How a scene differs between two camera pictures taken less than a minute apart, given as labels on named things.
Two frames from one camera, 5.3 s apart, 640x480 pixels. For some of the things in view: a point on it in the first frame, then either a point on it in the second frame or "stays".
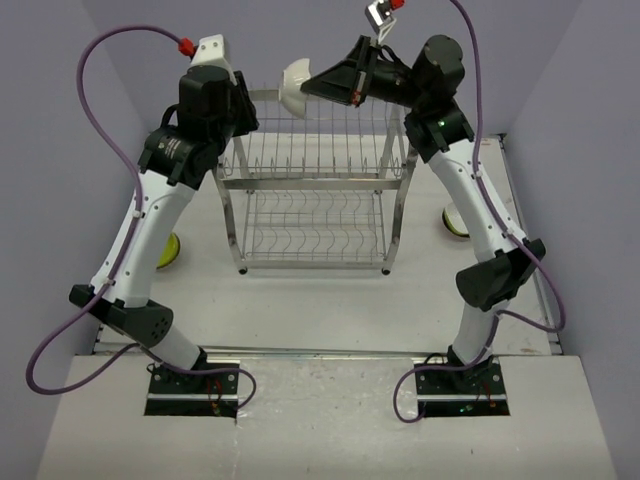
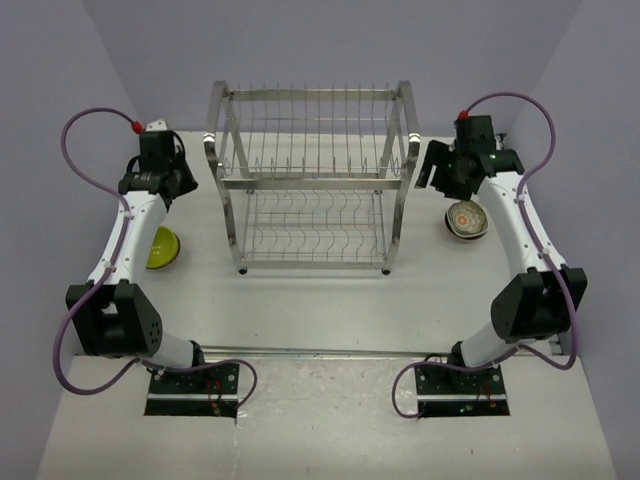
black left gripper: x=249 y=120 -> x=187 y=184
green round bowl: x=170 y=251 stays
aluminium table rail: x=316 y=351 stays
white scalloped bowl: x=293 y=98 -> x=467 y=218
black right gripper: x=347 y=82 -> x=439 y=154
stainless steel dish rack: x=323 y=190 stays
